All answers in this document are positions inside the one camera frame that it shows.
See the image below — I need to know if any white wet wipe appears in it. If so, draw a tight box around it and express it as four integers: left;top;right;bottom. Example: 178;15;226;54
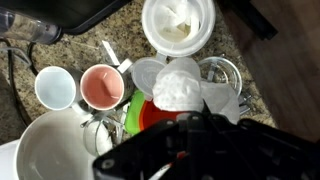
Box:
152;58;240;124

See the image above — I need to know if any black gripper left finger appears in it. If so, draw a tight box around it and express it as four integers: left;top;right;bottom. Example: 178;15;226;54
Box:
92;119;184;180

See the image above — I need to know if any white Lysol wipes canister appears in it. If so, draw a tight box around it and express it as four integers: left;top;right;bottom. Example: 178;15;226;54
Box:
131;0;216;98

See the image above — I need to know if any pink inside mug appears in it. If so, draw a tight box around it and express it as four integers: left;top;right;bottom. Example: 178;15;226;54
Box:
80;59;135;111

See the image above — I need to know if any white bowl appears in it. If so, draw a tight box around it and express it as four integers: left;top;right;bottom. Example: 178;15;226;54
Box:
13;109;94;180

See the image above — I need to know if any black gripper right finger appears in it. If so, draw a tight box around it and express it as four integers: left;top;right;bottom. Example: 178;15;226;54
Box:
203;114;320;180

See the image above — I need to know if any white mug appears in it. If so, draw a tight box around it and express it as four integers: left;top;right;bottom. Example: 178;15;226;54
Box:
35;66;91;115

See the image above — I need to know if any green plastic lid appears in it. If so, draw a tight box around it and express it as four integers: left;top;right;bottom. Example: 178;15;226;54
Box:
125;90;145;135

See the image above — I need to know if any red plastic lid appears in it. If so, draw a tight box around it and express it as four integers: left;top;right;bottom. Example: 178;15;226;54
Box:
139;101;178;130

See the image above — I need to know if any grey and black coffee machine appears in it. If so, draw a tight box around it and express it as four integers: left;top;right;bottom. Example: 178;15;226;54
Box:
0;0;133;35

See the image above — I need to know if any clear glass jar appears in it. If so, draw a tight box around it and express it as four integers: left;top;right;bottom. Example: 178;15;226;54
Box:
198;56;243;96

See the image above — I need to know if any clear water tank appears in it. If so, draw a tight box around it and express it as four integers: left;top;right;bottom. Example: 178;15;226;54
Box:
0;8;61;44

